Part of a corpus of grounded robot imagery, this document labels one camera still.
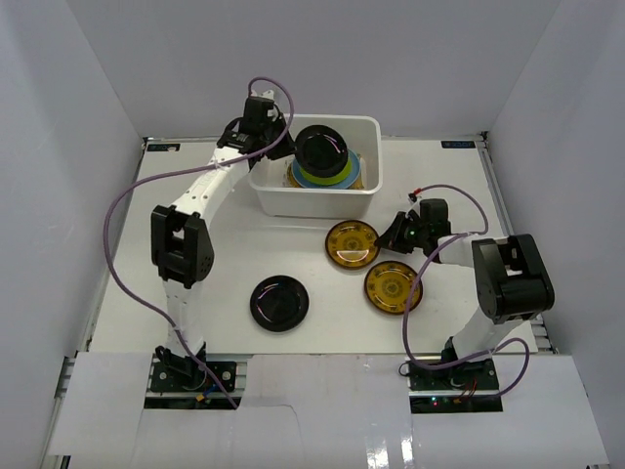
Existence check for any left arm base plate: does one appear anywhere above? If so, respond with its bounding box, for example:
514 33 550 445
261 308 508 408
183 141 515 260
148 346 237 394

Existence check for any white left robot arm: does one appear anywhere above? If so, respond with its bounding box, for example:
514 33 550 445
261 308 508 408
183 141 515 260
150 91 295 390

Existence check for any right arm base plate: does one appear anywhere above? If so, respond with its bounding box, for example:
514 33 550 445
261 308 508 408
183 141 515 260
398 359 503 415

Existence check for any rectangular woven bamboo plate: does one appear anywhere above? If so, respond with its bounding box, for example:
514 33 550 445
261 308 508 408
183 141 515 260
354 153 367 191

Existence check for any light blue plate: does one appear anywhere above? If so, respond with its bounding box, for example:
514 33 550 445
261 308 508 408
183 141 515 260
291 150 361 190

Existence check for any black plate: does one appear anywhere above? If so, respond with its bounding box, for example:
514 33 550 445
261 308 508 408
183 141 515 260
295 124 350 180
249 276 310 333

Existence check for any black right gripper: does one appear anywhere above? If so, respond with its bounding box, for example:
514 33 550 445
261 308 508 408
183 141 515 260
375 212 429 254

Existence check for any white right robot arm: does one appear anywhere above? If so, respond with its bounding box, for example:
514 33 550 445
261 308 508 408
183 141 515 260
376 195 556 390

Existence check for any round woven bamboo plate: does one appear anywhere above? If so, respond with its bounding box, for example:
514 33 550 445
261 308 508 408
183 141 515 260
285 164 300 188

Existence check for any white plastic bin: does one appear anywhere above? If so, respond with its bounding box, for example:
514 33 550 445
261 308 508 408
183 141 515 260
248 114 383 220

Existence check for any white paper sheet front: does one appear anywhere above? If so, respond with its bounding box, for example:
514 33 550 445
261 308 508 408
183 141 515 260
48 353 608 468

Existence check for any yellow patterned plate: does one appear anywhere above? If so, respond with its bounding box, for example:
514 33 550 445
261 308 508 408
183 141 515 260
324 220 380 271
363 261 423 316

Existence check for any green plate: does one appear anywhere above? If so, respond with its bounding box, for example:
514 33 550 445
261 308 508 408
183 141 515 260
295 149 349 185

